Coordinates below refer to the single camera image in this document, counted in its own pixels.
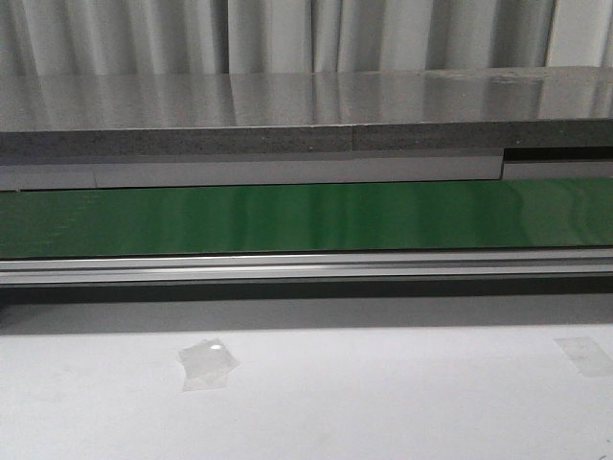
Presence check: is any clear tape piece right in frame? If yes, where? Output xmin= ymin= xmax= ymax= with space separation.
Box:
xmin=555 ymin=337 xmax=612 ymax=378

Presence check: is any aluminium conveyor frame rail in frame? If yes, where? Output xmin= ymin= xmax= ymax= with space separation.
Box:
xmin=1 ymin=247 xmax=612 ymax=288

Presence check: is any dark speckled stone counter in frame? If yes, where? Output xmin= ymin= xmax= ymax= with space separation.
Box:
xmin=1 ymin=67 xmax=612 ymax=191

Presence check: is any white pleated curtain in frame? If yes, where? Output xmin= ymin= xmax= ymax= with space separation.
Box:
xmin=1 ymin=1 xmax=612 ymax=76

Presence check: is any clear tape piece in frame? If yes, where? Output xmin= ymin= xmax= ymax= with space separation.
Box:
xmin=178 ymin=338 xmax=239 ymax=392
xmin=555 ymin=337 xmax=612 ymax=378

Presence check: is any green conveyor belt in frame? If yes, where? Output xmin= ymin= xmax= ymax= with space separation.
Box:
xmin=1 ymin=178 xmax=612 ymax=260

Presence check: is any clear tape piece left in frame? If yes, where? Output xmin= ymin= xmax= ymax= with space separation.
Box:
xmin=178 ymin=338 xmax=239 ymax=392

